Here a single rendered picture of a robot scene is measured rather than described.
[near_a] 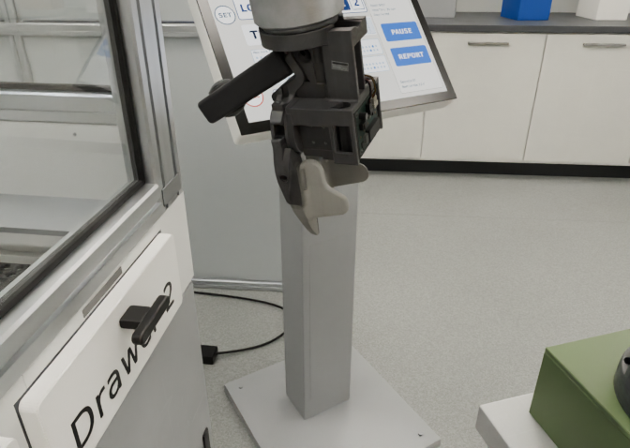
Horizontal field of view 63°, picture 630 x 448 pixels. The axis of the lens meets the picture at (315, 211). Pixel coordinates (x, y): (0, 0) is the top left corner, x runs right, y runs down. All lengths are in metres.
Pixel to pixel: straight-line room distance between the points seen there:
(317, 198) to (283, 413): 1.19
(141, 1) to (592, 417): 0.65
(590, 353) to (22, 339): 0.55
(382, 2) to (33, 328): 0.98
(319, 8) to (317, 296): 1.00
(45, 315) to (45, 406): 0.07
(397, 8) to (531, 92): 2.09
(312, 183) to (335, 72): 0.11
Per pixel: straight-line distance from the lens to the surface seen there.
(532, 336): 2.09
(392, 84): 1.12
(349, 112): 0.43
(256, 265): 2.12
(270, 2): 0.42
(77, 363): 0.53
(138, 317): 0.58
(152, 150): 0.66
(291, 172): 0.47
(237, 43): 1.02
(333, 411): 1.63
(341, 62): 0.43
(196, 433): 0.96
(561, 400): 0.65
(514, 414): 0.70
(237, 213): 2.02
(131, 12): 0.63
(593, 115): 3.43
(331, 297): 1.36
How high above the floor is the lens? 1.25
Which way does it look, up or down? 27 degrees down
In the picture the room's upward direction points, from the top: straight up
